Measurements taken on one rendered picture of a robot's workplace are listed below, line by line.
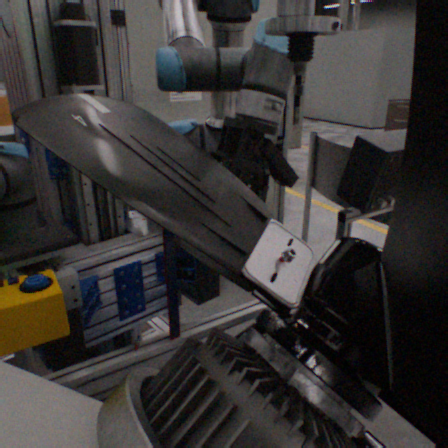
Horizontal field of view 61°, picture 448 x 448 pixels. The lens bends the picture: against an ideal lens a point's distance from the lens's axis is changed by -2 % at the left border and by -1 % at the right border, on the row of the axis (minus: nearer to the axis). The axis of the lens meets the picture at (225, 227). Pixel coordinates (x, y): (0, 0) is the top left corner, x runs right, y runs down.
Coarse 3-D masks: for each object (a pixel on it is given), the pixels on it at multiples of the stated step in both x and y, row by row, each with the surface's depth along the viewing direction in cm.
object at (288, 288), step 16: (272, 224) 41; (272, 240) 39; (288, 240) 40; (256, 256) 37; (272, 256) 38; (304, 256) 40; (256, 272) 35; (272, 272) 36; (288, 272) 37; (304, 272) 39; (272, 288) 35; (288, 288) 36; (304, 288) 37; (288, 304) 35
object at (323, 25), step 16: (288, 0) 33; (304, 0) 32; (288, 16) 33; (304, 16) 33; (320, 16) 33; (272, 32) 35; (288, 32) 35; (304, 32) 35; (320, 32) 35; (336, 32) 35
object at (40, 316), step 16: (48, 272) 71; (0, 288) 66; (16, 288) 66; (48, 288) 66; (0, 304) 61; (16, 304) 62; (32, 304) 63; (48, 304) 64; (0, 320) 61; (16, 320) 62; (32, 320) 64; (48, 320) 65; (64, 320) 67; (0, 336) 62; (16, 336) 63; (32, 336) 65; (48, 336) 66; (0, 352) 62
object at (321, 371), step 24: (336, 240) 41; (360, 240) 37; (336, 264) 37; (360, 264) 36; (312, 288) 37; (336, 288) 36; (264, 312) 38; (312, 312) 37; (336, 312) 35; (288, 336) 34; (312, 336) 36; (336, 336) 35; (312, 360) 32; (336, 360) 34; (336, 384) 32; (360, 384) 32; (360, 408) 32
